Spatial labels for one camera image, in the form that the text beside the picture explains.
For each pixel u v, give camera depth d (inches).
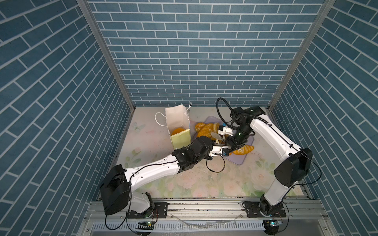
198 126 40.1
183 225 27.8
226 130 28.5
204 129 38.0
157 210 28.7
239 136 25.9
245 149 35.9
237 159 36.1
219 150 25.1
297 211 29.7
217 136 32.6
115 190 15.8
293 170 18.9
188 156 22.7
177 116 36.6
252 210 29.0
